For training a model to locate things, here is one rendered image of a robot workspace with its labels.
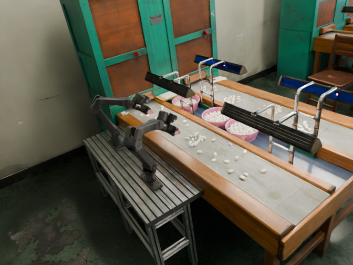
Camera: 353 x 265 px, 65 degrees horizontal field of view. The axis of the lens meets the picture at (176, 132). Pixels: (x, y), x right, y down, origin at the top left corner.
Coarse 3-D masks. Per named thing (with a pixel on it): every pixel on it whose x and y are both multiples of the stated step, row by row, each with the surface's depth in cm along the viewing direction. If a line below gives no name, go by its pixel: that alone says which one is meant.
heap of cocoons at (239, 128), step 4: (236, 124) 219; (240, 124) 219; (228, 128) 215; (232, 128) 214; (236, 128) 213; (240, 128) 213; (244, 128) 212; (248, 128) 211; (252, 128) 212; (232, 132) 210; (236, 132) 209; (240, 132) 208; (244, 132) 207; (248, 132) 210; (252, 132) 209
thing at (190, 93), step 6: (144, 78) 244; (150, 78) 237; (156, 78) 231; (162, 78) 224; (156, 84) 230; (162, 84) 223; (168, 84) 217; (174, 84) 212; (180, 84) 207; (174, 90) 211; (180, 90) 205; (186, 90) 200; (192, 90) 200; (186, 96) 199; (192, 96) 203
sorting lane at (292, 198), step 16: (128, 112) 263; (192, 128) 222; (176, 144) 206; (208, 144) 201; (224, 144) 198; (208, 160) 184; (240, 160) 180; (256, 160) 178; (224, 176) 169; (256, 176) 165; (272, 176) 164; (288, 176) 162; (256, 192) 154; (272, 192) 153; (288, 192) 151; (304, 192) 150; (320, 192) 148; (272, 208) 143; (288, 208) 142; (304, 208) 141
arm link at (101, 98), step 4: (96, 96) 207; (100, 96) 208; (96, 100) 203; (100, 100) 205; (104, 100) 206; (108, 100) 207; (112, 100) 208; (116, 100) 209; (120, 100) 210; (124, 100) 210; (128, 100) 211; (96, 104) 204; (100, 104) 206; (104, 104) 207; (108, 104) 209; (112, 104) 210; (116, 104) 211; (120, 104) 211; (124, 104) 212; (92, 108) 204; (96, 108) 205; (92, 112) 206; (96, 112) 207
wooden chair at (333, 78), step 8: (336, 40) 339; (344, 40) 332; (352, 40) 323; (352, 56) 329; (328, 64) 355; (320, 72) 355; (328, 72) 352; (336, 72) 349; (312, 80) 345; (320, 80) 333; (328, 80) 331; (336, 80) 329; (344, 80) 326; (352, 80) 322; (344, 88) 323; (336, 104) 328
